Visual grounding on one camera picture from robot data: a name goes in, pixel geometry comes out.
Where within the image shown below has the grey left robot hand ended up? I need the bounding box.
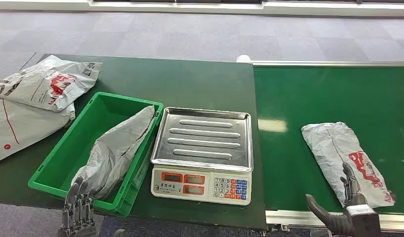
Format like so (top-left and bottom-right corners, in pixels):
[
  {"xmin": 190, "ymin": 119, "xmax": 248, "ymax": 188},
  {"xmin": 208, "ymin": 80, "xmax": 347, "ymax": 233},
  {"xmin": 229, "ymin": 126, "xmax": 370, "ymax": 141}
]
[{"xmin": 57, "ymin": 176, "xmax": 127, "ymax": 237}]

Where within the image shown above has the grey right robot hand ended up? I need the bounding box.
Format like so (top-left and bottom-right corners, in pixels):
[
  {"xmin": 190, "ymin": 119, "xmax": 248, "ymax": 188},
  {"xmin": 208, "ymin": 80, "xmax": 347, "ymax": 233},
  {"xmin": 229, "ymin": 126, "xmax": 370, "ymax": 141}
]
[{"xmin": 305, "ymin": 161, "xmax": 368, "ymax": 237}]

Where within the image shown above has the grey red-print mailer package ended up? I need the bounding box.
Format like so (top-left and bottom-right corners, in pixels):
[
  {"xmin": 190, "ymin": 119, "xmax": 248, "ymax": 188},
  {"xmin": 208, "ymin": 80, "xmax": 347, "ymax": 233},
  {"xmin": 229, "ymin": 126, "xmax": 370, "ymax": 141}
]
[{"xmin": 301, "ymin": 121, "xmax": 396, "ymax": 209}]

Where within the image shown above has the plain grey mailer package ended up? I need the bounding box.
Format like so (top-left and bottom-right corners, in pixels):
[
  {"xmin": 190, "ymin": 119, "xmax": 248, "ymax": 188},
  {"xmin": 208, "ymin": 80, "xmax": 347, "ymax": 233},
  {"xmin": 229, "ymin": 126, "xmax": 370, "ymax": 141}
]
[{"xmin": 71, "ymin": 105, "xmax": 156, "ymax": 201}]

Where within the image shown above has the green plastic basket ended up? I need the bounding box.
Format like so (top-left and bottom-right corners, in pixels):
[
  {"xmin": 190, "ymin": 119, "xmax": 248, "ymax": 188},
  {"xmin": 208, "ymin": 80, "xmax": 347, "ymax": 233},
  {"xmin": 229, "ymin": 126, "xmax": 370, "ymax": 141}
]
[{"xmin": 28, "ymin": 91, "xmax": 164, "ymax": 218}]

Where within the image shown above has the large white red-line package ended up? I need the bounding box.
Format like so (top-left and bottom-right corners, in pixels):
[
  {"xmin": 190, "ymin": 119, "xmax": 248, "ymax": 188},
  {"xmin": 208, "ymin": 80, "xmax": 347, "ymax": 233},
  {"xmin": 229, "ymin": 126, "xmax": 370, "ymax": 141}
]
[{"xmin": 0, "ymin": 97, "xmax": 76, "ymax": 165}]

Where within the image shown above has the white red-print QR-code package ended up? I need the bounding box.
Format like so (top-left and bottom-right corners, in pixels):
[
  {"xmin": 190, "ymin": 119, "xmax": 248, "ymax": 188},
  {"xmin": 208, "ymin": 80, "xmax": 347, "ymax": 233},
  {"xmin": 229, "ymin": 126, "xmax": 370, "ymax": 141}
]
[{"xmin": 0, "ymin": 55, "xmax": 103, "ymax": 112}]

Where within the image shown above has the white electronic scale body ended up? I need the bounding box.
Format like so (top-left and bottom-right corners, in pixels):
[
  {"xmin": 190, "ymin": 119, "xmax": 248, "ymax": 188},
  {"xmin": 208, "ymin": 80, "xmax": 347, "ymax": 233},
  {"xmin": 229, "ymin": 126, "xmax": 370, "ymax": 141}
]
[{"xmin": 151, "ymin": 163, "xmax": 252, "ymax": 206}]

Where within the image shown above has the green conveyor belt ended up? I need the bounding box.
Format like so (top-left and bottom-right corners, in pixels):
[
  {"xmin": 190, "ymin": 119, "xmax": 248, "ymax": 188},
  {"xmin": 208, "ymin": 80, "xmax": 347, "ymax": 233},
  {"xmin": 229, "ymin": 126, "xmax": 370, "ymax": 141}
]
[{"xmin": 253, "ymin": 65, "xmax": 404, "ymax": 215}]

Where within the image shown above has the stainless steel scale tray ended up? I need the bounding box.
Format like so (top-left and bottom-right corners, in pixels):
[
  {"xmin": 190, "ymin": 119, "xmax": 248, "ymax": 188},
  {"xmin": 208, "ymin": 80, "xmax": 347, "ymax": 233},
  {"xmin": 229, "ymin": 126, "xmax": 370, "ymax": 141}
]
[{"xmin": 150, "ymin": 107, "xmax": 254, "ymax": 173}]

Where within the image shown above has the white baseboard ledge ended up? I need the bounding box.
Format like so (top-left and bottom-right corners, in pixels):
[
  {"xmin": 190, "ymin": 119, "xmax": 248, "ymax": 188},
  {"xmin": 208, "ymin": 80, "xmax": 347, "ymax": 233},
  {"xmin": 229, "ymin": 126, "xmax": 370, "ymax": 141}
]
[{"xmin": 0, "ymin": 0, "xmax": 404, "ymax": 18}]

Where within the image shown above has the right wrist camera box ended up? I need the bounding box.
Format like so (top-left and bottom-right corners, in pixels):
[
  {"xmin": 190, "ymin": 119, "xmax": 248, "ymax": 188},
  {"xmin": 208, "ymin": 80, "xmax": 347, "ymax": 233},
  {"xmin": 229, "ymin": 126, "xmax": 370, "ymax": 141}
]
[{"xmin": 347, "ymin": 204, "xmax": 382, "ymax": 237}]

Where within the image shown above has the aluminium conveyor frame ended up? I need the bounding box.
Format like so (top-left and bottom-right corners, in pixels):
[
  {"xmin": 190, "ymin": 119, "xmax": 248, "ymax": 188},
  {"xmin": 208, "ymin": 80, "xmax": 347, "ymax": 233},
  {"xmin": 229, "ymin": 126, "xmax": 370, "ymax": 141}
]
[{"xmin": 250, "ymin": 60, "xmax": 404, "ymax": 234}]

